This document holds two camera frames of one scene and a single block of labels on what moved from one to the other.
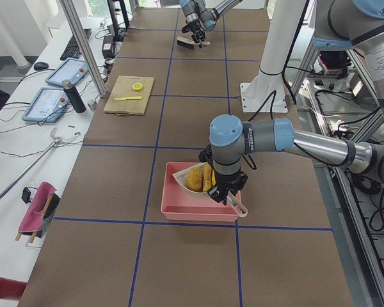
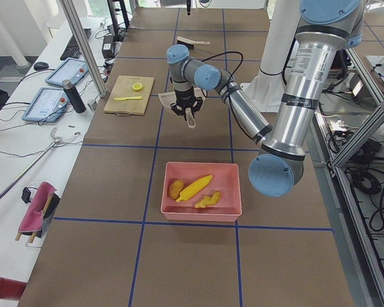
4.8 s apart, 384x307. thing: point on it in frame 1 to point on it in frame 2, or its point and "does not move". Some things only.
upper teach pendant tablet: [71, 70] does not move
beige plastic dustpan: [180, 176] to [168, 98]
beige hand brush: [187, 43] does not move
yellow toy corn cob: [213, 178] to [193, 188]
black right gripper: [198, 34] to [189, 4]
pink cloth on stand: [32, 217] does not move
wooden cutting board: [129, 96] does not move
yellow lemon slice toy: [137, 86] does not move
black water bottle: [74, 96] does not move
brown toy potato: [195, 180] to [175, 187]
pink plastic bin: [179, 203] does not move
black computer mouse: [40, 66] does not move
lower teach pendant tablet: [47, 106] does not move
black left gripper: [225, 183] to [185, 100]
